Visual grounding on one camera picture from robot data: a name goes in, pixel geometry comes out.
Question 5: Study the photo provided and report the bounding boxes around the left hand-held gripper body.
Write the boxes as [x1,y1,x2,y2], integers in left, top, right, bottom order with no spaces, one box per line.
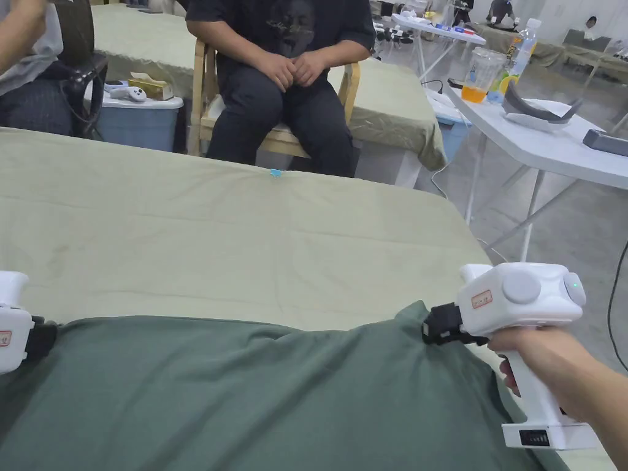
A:
[0,271,58,376]

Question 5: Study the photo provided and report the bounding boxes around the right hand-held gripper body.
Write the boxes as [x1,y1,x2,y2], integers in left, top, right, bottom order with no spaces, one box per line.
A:
[423,263,602,450]

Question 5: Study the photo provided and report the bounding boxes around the dark green garment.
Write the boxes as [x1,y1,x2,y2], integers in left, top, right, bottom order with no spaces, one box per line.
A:
[0,300,546,471]

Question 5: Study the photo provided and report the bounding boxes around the person's right forearm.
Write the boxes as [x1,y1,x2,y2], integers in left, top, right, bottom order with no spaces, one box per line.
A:
[581,350,628,445]

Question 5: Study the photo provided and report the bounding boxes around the person's right hand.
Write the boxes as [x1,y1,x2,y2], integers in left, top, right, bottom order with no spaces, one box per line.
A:
[487,325,597,424]

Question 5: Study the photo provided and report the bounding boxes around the white folding table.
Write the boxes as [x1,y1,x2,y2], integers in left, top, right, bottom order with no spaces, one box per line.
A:
[431,17,628,263]
[391,12,488,82]

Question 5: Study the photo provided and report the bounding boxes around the bed with pale green sheet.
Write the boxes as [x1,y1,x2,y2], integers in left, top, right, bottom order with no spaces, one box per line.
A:
[0,126,592,471]
[90,4,448,172]

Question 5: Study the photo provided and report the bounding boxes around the blue storage bin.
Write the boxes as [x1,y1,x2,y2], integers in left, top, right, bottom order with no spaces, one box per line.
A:
[90,90,185,154]

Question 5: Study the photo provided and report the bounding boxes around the white hand controller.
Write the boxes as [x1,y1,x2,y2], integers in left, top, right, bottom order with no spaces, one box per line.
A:
[108,83,148,104]

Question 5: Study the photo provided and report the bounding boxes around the wooden chair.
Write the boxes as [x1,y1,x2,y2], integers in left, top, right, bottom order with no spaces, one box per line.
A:
[188,36,362,159]

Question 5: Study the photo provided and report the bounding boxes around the yellow tissue box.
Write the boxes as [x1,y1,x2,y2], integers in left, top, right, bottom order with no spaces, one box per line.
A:
[128,72,174,102]

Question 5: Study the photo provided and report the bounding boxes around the black chair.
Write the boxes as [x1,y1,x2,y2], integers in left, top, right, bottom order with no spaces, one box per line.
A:
[48,0,110,139]

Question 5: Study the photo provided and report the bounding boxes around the black cable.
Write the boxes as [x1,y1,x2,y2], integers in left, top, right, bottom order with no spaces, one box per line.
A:
[607,240,628,371]

